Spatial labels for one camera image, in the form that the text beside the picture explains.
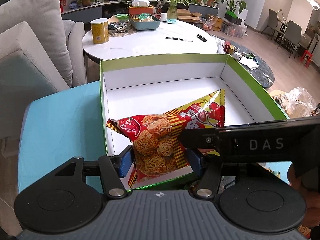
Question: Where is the black pen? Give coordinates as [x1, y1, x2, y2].
[166, 37, 193, 43]

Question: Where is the brown cardboard box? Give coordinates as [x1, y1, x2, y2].
[177, 9, 202, 23]

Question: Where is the grey sofa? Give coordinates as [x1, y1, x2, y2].
[1, 0, 87, 157]

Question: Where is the dark marble round table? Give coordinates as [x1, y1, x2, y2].
[214, 36, 275, 89]

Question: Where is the yellow cylindrical can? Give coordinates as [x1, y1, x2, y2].
[91, 18, 109, 44]

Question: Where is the person right hand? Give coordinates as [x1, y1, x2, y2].
[287, 164, 320, 228]

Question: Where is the glass vase with plant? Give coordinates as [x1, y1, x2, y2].
[166, 0, 189, 20]

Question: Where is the orange tissue box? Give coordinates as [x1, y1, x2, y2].
[129, 5, 154, 15]

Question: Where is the blue snack tray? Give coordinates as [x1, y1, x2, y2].
[130, 16, 161, 31]

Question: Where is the white round table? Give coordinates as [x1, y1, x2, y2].
[82, 21, 217, 61]

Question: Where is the grey dining chair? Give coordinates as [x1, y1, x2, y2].
[280, 20, 302, 57]

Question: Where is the red yellow crayfish snack bag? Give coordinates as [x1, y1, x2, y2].
[106, 89, 225, 187]

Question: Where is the small black remote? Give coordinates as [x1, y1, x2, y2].
[196, 34, 207, 42]

